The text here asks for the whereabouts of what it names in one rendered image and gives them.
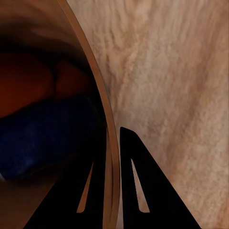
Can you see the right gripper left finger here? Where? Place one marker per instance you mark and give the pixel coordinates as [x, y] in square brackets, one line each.
[58, 208]

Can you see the trash can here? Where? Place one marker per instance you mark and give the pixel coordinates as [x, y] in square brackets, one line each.
[50, 30]

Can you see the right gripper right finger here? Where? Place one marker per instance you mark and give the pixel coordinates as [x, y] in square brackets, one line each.
[167, 209]

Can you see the can of soda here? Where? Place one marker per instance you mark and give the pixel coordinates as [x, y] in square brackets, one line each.
[41, 136]
[71, 78]
[26, 81]

